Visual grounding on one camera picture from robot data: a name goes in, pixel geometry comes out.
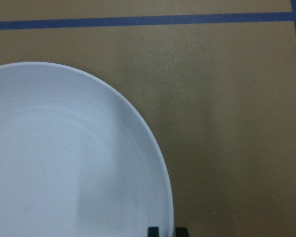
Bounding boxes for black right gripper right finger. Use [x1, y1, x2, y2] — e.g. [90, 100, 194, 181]
[175, 227, 189, 237]

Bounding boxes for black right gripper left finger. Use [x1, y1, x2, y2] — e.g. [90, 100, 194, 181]
[148, 227, 159, 237]

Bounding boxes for light blue plate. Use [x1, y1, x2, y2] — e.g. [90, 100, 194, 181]
[0, 62, 174, 237]

